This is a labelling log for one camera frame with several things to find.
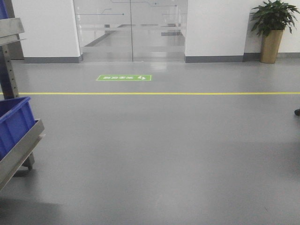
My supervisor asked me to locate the lower blue plastic bin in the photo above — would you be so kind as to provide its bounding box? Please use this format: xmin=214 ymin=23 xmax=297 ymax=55
xmin=0 ymin=97 xmax=35 ymax=159

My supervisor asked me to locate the blue plastic bin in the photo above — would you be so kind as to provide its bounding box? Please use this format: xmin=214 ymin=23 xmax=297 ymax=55
xmin=0 ymin=97 xmax=35 ymax=159
xmin=0 ymin=0 xmax=9 ymax=20

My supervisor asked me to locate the green floor sign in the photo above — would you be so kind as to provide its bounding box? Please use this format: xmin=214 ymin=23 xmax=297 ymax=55
xmin=96 ymin=75 xmax=152 ymax=82

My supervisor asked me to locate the frosted glass double door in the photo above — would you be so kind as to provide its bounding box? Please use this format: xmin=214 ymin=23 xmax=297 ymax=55
xmin=74 ymin=0 xmax=188 ymax=62

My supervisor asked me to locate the gold tall planter pot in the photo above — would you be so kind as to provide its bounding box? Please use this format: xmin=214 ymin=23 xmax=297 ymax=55
xmin=260 ymin=30 xmax=284 ymax=64

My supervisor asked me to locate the black shoe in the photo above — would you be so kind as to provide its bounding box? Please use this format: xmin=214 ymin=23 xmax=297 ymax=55
xmin=294 ymin=109 xmax=300 ymax=116

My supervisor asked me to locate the stainless steel flow rack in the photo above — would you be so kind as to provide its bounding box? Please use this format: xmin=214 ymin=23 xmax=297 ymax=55
xmin=0 ymin=18 xmax=44 ymax=188

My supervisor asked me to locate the green potted plant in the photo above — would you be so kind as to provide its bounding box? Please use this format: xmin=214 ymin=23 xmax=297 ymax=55
xmin=251 ymin=0 xmax=300 ymax=37

